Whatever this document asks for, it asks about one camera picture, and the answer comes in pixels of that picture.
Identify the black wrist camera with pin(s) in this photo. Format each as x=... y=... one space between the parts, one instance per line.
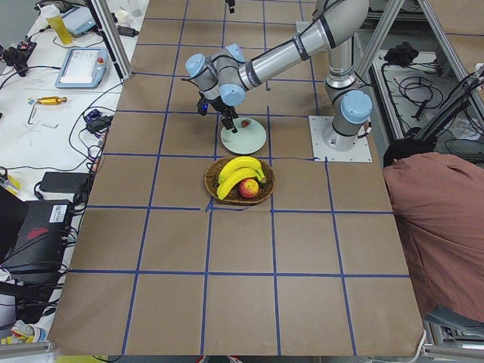
x=203 y=106

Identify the yellow liquid bottle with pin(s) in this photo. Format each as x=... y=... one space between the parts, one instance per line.
x=55 y=21

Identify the person in brown shirt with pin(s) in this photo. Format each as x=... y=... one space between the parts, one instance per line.
x=437 y=201

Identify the blue teach pendant far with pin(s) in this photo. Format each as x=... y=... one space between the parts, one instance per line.
x=78 y=21

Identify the black computer box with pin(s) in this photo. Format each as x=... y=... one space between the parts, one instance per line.
x=42 y=237

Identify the red yellow apple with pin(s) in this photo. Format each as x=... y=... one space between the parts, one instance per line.
x=248 y=188

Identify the blue teach pendant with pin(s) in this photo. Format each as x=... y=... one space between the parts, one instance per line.
x=83 y=68
x=78 y=21

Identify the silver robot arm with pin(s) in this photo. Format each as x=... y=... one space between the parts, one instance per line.
x=224 y=78

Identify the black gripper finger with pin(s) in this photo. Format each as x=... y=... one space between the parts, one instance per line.
x=226 y=122
x=231 y=5
x=233 y=127

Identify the yellow banana bunch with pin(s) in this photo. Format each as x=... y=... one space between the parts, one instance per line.
x=235 y=171

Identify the brown wicker basket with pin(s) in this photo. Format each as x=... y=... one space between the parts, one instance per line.
x=265 y=189

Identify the white paper cup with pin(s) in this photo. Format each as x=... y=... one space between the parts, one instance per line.
x=123 y=18

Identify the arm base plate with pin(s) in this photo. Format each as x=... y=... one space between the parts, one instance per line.
x=361 y=151

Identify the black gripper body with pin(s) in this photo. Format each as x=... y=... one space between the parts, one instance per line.
x=219 y=105

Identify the aluminium frame post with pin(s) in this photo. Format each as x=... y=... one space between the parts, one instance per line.
x=106 y=26

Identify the blue teach pendant near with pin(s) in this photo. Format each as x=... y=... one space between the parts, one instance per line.
x=83 y=68

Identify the black power adapter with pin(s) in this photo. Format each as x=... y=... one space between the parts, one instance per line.
x=63 y=182

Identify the light green plate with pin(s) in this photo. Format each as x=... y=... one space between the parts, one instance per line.
x=247 y=140

